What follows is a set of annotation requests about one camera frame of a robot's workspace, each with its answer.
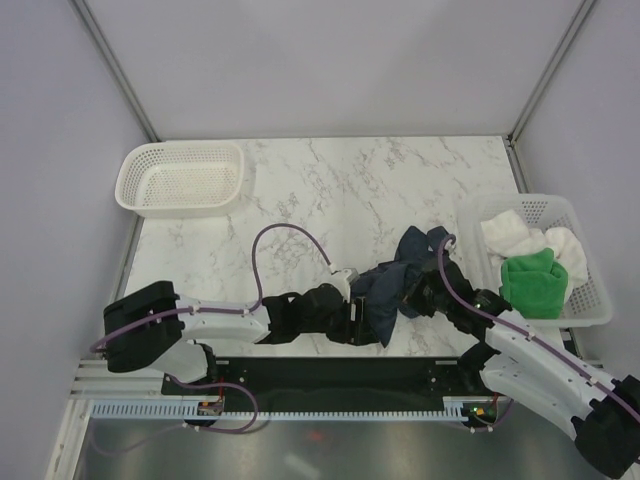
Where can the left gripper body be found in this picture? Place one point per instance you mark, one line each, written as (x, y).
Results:
(342, 329)

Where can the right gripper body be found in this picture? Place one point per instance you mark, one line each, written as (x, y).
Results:
(419, 299)

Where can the dark blue towel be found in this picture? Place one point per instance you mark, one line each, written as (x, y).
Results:
(384, 286)

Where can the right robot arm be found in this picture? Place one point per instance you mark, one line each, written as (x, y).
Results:
(597, 411)

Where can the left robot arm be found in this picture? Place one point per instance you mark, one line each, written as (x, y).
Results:
(157, 328)

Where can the white towel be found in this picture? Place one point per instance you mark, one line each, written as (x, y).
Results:
(507, 235)

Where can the green towel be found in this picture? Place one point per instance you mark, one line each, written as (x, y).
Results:
(535, 285)

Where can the white perforated basket left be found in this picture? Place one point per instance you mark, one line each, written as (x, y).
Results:
(182, 179)

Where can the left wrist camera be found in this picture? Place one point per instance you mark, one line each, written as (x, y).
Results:
(342, 280)

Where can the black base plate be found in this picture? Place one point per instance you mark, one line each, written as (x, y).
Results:
(350, 383)

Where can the white cable duct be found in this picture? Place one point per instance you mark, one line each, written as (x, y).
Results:
(196, 410)

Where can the right aluminium frame post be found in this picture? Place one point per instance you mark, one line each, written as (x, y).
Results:
(569, 37)

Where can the aluminium frame post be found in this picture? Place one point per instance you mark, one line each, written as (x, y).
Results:
(569, 37)
(91, 25)

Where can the left aluminium frame post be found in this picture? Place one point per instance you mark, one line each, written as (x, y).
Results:
(91, 25)

